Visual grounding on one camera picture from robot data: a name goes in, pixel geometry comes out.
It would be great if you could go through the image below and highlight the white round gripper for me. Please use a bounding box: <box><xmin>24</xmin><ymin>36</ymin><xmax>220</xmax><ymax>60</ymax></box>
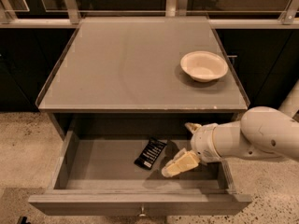
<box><xmin>162</xmin><ymin>122</ymin><xmax>221</xmax><ymax>177</ymax></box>

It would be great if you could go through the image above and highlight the black rxbar chocolate wrapper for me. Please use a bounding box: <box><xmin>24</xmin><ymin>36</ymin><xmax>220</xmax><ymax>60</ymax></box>
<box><xmin>135</xmin><ymin>138</ymin><xmax>166</xmax><ymax>170</ymax></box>

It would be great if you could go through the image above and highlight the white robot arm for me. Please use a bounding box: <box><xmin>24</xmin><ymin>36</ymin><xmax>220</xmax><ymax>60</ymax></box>
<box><xmin>162</xmin><ymin>81</ymin><xmax>299</xmax><ymax>177</ymax></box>

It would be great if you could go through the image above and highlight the round metal drawer knob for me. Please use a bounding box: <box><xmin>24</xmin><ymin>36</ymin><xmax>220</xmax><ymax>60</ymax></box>
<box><xmin>138</xmin><ymin>205</ymin><xmax>147</xmax><ymax>217</ymax></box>

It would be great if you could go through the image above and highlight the open grey top drawer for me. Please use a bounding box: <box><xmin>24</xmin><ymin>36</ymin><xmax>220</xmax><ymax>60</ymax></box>
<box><xmin>29</xmin><ymin>131</ymin><xmax>251</xmax><ymax>217</ymax></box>

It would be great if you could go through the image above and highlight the grey cabinet with glass top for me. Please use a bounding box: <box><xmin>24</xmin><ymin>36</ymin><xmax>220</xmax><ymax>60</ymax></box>
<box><xmin>36</xmin><ymin>17</ymin><xmax>249</xmax><ymax>139</ymax></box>

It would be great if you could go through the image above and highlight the white paper bowl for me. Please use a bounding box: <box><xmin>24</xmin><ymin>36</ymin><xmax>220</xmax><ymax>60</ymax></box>
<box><xmin>180</xmin><ymin>51</ymin><xmax>228</xmax><ymax>83</ymax></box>

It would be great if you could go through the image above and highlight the black object at floor edge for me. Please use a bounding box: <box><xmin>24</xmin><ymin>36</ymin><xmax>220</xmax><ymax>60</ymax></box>
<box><xmin>17</xmin><ymin>217</ymin><xmax>31</xmax><ymax>224</ymax></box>

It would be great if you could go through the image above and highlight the metal railing frame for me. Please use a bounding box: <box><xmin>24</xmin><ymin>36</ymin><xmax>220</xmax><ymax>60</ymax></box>
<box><xmin>0</xmin><ymin>0</ymin><xmax>299</xmax><ymax>29</ymax></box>

